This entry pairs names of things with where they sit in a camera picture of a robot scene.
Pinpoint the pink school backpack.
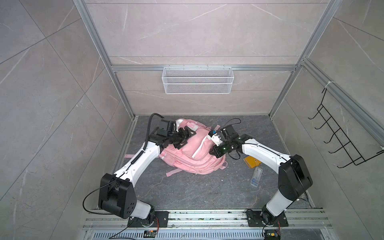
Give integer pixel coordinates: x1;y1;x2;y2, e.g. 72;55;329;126
124;118;229;178

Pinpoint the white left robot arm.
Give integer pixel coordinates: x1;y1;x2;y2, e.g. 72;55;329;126
98;127;197;225

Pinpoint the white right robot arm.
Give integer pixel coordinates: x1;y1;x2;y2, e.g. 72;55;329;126
209;131;313;226

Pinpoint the clear plastic eraser box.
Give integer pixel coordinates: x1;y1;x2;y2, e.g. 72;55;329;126
251;167;263;188

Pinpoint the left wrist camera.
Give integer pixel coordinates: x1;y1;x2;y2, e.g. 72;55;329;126
158;119;177;134

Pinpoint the white wire mesh basket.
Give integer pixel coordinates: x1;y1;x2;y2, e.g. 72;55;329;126
162;67;235;95

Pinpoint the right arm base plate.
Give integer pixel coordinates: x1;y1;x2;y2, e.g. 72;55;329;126
245;209;289;227

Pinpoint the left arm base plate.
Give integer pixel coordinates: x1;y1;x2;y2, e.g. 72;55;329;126
128;211;170;228

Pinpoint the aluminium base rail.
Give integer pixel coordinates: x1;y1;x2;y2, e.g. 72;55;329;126
82;209;332;231

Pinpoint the black wire hook rack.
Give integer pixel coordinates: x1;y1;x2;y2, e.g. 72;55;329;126
308;88;384;169

